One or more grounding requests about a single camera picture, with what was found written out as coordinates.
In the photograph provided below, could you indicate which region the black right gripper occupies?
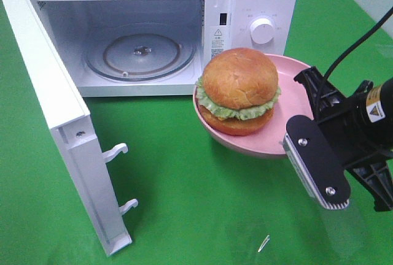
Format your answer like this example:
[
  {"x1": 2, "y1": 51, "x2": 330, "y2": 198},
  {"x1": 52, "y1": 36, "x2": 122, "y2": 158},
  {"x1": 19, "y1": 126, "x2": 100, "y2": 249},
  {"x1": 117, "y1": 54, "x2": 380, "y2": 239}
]
[{"x1": 294, "y1": 66, "x2": 392, "y2": 211}]

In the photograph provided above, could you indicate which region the pink plate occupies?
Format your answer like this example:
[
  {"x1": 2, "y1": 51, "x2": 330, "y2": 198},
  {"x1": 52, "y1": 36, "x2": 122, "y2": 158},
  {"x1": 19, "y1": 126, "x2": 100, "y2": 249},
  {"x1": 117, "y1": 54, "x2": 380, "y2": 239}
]
[{"x1": 193, "y1": 54, "x2": 313, "y2": 158}]

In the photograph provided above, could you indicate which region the burger with lettuce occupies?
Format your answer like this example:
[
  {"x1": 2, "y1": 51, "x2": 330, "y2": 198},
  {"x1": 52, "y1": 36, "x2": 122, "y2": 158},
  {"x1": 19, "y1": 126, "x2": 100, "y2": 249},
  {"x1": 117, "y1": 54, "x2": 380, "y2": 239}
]
[{"x1": 195, "y1": 48, "x2": 281, "y2": 136}]

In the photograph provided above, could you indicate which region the white microwave door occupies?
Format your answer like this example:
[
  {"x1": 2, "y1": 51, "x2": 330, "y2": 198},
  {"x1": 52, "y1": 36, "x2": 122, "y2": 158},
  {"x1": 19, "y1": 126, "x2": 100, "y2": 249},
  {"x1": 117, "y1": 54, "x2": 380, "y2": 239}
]
[{"x1": 2, "y1": 0, "x2": 138, "y2": 256}]

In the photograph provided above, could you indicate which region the clear tape patch right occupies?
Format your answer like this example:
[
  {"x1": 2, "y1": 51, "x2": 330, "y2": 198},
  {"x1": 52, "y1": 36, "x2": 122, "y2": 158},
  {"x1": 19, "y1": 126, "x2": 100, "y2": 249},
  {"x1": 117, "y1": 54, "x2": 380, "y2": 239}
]
[{"x1": 318, "y1": 201, "x2": 367, "y2": 261}]

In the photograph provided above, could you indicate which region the clear tape patch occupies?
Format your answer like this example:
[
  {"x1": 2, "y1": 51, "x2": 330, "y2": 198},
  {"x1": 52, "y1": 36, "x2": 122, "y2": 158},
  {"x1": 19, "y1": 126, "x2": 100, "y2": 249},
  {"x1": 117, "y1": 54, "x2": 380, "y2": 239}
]
[
  {"x1": 224, "y1": 217, "x2": 274, "y2": 265},
  {"x1": 318, "y1": 201, "x2": 367, "y2": 261}
]

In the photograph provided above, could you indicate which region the clear tape patch centre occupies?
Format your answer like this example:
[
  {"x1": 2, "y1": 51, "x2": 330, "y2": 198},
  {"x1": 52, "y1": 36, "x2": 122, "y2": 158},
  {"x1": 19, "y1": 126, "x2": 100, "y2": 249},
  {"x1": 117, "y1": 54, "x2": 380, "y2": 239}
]
[{"x1": 224, "y1": 217, "x2": 274, "y2": 265}]

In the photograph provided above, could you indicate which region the white power knob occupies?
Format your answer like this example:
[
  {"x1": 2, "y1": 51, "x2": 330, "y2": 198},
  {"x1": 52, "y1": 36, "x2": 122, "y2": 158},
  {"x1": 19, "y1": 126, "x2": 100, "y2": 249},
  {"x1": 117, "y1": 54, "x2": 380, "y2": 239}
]
[{"x1": 249, "y1": 16, "x2": 275, "y2": 44}]

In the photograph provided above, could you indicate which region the glass turntable plate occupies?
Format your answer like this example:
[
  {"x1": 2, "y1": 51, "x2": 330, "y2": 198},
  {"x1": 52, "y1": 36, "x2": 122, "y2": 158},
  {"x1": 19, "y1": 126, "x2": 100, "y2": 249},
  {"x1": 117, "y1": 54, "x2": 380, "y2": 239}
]
[{"x1": 85, "y1": 23, "x2": 201, "y2": 82}]

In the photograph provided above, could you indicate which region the white microwave oven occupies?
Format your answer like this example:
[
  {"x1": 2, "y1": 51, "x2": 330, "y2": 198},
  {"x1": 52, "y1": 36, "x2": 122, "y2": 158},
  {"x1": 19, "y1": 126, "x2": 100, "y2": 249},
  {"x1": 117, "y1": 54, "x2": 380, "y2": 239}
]
[{"x1": 30, "y1": 0, "x2": 296, "y2": 97}]

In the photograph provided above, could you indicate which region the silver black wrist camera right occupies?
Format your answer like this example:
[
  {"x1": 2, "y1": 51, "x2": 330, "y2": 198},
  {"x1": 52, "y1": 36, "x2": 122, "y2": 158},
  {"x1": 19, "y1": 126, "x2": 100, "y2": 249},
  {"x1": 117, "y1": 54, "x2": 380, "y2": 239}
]
[{"x1": 282, "y1": 115, "x2": 351, "y2": 210}]

